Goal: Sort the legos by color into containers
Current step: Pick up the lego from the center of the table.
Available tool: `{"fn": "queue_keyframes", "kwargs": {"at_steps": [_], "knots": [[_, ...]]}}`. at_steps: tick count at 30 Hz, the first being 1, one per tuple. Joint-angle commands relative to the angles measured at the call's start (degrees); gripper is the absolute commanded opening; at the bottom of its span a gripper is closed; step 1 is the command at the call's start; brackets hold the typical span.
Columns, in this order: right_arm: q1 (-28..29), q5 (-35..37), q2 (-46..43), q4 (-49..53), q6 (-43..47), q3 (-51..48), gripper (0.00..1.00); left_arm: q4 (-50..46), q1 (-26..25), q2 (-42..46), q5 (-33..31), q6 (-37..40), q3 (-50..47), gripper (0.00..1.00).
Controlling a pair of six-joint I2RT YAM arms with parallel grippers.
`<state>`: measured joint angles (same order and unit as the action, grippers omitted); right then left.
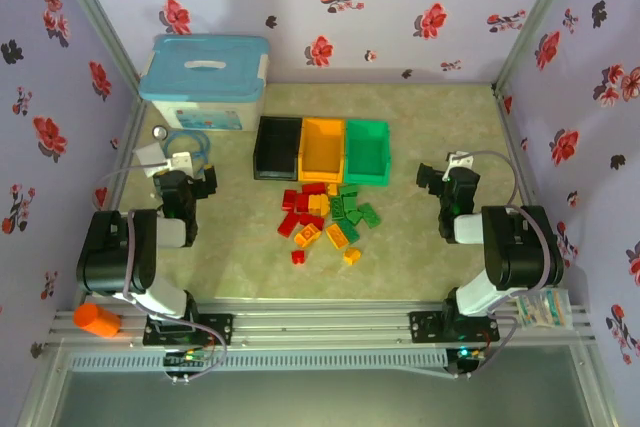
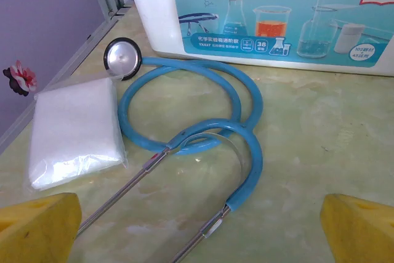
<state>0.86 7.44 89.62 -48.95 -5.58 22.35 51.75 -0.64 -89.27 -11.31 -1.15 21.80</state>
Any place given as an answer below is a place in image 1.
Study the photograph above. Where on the long aluminium base rail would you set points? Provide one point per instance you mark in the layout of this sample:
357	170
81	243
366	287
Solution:
320	324

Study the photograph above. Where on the clear plastic bag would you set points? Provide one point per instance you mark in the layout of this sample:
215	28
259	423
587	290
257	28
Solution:
545	311

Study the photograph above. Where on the black plastic bin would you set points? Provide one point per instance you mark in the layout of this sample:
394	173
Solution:
277	147

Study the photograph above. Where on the orange cylinder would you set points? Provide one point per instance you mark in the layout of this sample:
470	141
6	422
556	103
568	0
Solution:
97	320

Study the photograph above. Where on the blue stethoscope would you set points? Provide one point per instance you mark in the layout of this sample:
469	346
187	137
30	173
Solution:
160	132

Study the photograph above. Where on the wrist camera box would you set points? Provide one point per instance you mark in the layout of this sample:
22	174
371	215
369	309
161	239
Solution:
179	162
460	159

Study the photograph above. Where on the small red lego brick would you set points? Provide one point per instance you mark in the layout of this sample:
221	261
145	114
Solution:
298	257

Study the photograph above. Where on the green lego brick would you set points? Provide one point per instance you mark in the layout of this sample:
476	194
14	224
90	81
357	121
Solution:
352	236
354	218
349	191
337	207
370	215
350	204

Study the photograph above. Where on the small circuit board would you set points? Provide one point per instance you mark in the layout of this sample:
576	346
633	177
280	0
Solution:
187	358
467	353

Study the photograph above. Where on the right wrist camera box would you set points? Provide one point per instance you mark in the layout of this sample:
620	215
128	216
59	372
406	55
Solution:
460	159

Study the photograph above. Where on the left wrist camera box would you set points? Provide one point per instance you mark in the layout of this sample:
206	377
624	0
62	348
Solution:
179	162

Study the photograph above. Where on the aluminium frame post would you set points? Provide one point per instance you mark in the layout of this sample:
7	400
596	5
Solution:
96	17
538	17

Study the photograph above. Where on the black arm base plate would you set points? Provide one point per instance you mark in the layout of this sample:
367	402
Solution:
220	328
422	324

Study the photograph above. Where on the white packet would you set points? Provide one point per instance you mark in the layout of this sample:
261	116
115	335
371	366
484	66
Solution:
147	156

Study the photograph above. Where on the small yellow lego brick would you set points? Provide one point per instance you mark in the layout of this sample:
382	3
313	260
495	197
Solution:
352	256

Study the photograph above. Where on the yellow plastic bin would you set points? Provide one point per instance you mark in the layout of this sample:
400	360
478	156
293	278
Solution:
322	147

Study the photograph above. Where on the white storage box blue lid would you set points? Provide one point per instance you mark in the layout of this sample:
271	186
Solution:
200	77

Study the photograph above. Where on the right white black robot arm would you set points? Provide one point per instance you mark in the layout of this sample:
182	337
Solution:
515	247

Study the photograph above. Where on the green plastic bin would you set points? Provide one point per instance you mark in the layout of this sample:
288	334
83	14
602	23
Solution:
367	149

